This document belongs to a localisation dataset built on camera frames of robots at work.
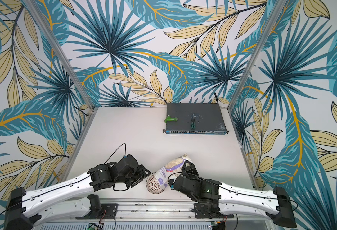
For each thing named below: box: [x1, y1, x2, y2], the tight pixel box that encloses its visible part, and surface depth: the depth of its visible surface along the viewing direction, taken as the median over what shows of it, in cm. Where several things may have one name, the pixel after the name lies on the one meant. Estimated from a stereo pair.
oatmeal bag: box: [155, 153, 191, 189], surface depth 74 cm
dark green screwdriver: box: [191, 112, 196, 130], surface depth 105 cm
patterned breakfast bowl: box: [146, 172, 166, 195], surface depth 81 cm
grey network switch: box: [163, 102, 230, 135], surface depth 109 cm
